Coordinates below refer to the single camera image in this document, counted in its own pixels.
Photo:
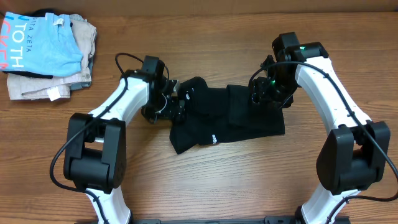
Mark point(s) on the light blue printed t-shirt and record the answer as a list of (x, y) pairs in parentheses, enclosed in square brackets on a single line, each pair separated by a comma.
[(42, 45)]

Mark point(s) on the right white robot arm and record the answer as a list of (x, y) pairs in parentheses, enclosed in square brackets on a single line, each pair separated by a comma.
[(354, 155)]

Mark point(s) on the grey folded garment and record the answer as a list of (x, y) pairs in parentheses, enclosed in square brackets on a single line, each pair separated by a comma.
[(81, 85)]

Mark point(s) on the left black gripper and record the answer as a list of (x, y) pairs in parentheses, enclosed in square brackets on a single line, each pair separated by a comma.
[(175, 109)]

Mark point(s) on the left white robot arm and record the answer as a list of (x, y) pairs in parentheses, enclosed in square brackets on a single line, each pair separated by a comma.
[(95, 150)]

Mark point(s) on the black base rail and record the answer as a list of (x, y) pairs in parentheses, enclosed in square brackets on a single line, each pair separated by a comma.
[(214, 221)]

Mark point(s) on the beige folded garment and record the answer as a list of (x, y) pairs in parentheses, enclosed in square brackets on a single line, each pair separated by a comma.
[(25, 88)]

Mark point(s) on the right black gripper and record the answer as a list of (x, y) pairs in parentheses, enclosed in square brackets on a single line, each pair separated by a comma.
[(259, 91)]

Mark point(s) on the black polo shirt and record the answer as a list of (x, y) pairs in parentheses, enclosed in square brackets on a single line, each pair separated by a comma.
[(221, 115)]

